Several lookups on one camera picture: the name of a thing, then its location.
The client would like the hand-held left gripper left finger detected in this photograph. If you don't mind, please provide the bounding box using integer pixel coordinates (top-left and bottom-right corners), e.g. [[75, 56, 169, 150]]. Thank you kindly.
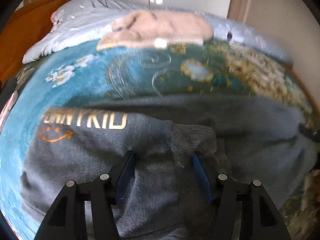
[[34, 150, 137, 240]]

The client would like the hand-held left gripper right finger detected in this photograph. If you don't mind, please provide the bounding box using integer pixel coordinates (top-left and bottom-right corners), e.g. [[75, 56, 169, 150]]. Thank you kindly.
[[191, 151, 292, 240]]

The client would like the grey sweatshirt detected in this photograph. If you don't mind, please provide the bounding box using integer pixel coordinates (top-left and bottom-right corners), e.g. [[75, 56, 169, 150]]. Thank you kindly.
[[20, 95, 318, 240]]

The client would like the wooden headboard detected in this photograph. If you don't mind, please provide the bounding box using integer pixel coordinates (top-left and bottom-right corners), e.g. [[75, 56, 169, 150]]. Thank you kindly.
[[0, 0, 72, 83]]

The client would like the peach fluffy garment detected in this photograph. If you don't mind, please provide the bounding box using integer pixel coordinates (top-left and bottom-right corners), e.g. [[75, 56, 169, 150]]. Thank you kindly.
[[96, 9, 214, 50]]

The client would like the grey floral quilt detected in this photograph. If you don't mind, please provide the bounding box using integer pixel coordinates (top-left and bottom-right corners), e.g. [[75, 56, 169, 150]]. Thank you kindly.
[[22, 0, 293, 64]]

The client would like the beige door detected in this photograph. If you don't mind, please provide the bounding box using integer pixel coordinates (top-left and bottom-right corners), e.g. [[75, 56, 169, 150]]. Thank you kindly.
[[226, 0, 255, 22]]

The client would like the green floral blanket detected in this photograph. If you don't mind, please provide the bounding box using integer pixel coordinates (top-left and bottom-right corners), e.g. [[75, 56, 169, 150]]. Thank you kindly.
[[0, 37, 320, 240]]

